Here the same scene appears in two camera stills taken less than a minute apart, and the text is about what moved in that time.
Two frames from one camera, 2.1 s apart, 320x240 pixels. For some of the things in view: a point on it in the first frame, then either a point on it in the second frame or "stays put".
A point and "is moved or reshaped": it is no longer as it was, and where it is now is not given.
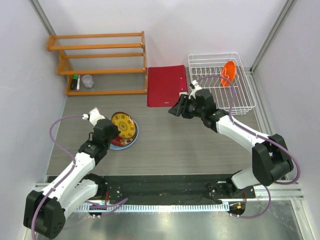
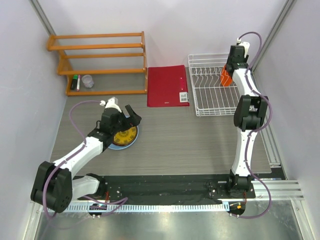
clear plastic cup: [87, 80] stays put
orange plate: [229, 71] stays put
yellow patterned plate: [125, 124] is moved or reshaped
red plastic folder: [164, 84] stays put
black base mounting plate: [140, 189] stays put
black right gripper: [178, 108] -> [244, 59]
